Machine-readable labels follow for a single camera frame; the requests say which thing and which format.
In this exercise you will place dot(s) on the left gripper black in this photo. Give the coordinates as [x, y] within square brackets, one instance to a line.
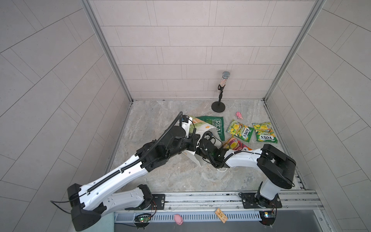
[192, 142]

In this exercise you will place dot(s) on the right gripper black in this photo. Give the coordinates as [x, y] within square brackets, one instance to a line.
[197, 150]

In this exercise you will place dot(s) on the white paper bag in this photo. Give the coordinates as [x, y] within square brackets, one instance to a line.
[201, 131]

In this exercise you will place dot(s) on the orange Fox's fruits bag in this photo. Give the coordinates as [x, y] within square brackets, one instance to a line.
[236, 145]

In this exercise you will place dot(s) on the dark green snack bag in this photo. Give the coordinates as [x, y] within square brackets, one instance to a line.
[217, 122]

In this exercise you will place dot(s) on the green Fox's spring tea bag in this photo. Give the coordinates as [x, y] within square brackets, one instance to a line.
[240, 131]

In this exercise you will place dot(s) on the yellow green candy bag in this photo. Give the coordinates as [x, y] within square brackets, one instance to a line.
[264, 132]

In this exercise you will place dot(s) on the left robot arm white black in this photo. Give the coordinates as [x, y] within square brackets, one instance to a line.
[94, 200]

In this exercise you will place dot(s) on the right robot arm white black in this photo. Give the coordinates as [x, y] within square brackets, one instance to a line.
[278, 167]

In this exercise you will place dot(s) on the black microphone stand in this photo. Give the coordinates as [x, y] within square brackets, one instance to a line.
[218, 106]

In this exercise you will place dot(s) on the pink pig toy on table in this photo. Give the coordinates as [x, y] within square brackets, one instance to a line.
[239, 115]

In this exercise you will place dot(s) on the small wooden tag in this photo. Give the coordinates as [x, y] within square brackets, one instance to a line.
[221, 215]

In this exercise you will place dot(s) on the sparkly silver microphone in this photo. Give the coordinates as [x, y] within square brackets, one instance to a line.
[225, 76]

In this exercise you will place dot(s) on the right circuit board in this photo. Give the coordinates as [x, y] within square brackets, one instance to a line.
[267, 218]

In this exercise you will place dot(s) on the circuit board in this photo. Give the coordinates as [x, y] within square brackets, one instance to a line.
[142, 220]
[267, 218]

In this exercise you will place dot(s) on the left circuit board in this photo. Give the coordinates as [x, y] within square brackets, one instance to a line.
[142, 220]

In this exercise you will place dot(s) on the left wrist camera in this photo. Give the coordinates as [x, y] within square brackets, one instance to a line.
[186, 122]

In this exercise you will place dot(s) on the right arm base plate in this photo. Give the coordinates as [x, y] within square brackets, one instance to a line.
[254, 200]

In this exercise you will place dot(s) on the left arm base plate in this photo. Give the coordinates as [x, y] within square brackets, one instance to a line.
[153, 201]

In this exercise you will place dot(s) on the pink pig toy on rail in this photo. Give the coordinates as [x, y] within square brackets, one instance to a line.
[178, 219]

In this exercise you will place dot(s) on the aluminium front rail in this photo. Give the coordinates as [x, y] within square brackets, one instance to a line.
[235, 201]

